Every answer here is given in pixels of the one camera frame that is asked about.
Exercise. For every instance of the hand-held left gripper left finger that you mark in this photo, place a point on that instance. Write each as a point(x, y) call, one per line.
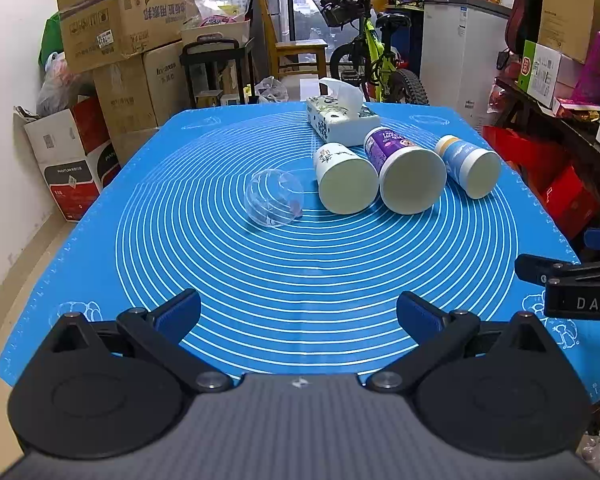
point(179, 314)

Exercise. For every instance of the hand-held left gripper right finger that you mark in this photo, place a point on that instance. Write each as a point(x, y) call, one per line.
point(420, 316)

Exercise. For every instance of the purple paper cup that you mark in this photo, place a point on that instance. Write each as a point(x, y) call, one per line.
point(412, 180)

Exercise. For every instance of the clear plastic cup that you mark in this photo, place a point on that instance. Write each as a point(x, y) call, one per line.
point(275, 199)

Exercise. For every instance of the white paper cup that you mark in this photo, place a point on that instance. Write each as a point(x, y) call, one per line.
point(347, 182)

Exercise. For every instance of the red boxes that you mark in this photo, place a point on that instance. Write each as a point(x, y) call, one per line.
point(555, 180)

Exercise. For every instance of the dark wooden side table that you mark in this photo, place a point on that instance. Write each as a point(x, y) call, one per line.
point(580, 140)

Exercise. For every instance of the blue silicone baking mat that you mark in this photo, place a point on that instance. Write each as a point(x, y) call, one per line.
point(300, 270)

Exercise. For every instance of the pink gift bag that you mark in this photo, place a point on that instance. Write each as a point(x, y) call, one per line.
point(592, 72)

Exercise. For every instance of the small brown cardboard box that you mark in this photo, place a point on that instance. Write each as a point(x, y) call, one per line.
point(132, 145)

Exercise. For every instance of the green and white box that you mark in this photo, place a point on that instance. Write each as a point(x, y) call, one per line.
point(542, 72)

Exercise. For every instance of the red and white printer box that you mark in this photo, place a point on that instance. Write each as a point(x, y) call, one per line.
point(70, 160)

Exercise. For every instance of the white tissue box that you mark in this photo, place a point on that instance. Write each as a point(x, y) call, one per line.
point(342, 120)

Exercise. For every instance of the tall brown cardboard box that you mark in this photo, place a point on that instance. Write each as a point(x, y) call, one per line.
point(145, 90)

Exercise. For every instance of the white chest freezer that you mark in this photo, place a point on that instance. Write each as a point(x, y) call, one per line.
point(462, 55)

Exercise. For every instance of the clear plastic bag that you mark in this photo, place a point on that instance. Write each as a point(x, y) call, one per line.
point(271, 91)

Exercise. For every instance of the dark red instrument bag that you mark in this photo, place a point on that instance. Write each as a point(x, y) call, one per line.
point(525, 5)

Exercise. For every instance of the white plastic bag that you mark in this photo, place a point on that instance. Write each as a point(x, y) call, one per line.
point(60, 85)

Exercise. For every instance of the green and black bicycle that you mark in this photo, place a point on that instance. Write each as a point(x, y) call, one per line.
point(375, 55)

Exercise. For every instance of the white storage basket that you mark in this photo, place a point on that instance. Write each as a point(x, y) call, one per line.
point(220, 30)

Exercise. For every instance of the wooden chair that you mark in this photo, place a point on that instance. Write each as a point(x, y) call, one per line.
point(300, 50)

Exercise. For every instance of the large brown cardboard box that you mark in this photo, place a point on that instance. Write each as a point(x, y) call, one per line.
point(125, 20)

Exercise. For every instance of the green bag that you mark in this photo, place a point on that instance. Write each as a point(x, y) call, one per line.
point(50, 40)

